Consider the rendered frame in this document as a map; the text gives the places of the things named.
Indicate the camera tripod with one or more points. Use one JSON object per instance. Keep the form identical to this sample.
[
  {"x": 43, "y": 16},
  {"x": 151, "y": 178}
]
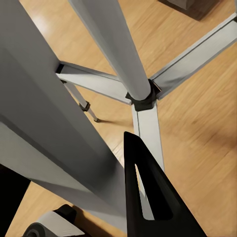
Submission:
[{"x": 45, "y": 135}]

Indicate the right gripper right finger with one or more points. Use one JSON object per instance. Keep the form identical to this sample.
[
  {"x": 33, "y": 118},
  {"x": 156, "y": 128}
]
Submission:
[{"x": 172, "y": 216}]

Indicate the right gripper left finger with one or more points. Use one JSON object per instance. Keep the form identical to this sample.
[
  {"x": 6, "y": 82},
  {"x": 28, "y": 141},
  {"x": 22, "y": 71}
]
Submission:
[{"x": 12, "y": 190}]

